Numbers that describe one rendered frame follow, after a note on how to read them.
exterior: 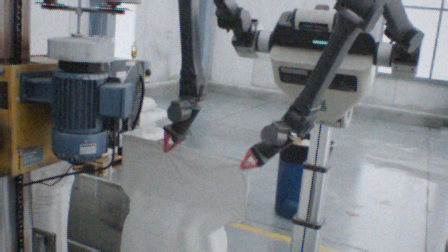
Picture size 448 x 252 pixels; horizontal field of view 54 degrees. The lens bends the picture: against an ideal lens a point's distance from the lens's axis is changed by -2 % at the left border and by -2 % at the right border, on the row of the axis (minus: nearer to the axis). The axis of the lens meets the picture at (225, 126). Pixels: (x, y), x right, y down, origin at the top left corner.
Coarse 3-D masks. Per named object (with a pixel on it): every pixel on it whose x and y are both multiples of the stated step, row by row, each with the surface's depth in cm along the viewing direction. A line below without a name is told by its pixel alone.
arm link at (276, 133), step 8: (280, 120) 131; (288, 120) 136; (264, 128) 128; (272, 128) 127; (280, 128) 126; (288, 128) 129; (304, 128) 130; (312, 128) 132; (264, 136) 128; (272, 136) 127; (280, 136) 127; (272, 144) 127; (280, 144) 130
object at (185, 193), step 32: (128, 160) 162; (160, 160) 156; (192, 160) 150; (224, 160) 145; (128, 192) 164; (160, 192) 158; (192, 192) 152; (224, 192) 147; (128, 224) 160; (160, 224) 154; (192, 224) 150; (224, 224) 148
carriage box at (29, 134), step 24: (0, 72) 118; (24, 72) 122; (0, 120) 122; (24, 120) 125; (48, 120) 134; (0, 144) 124; (24, 144) 127; (48, 144) 135; (0, 168) 126; (24, 168) 128
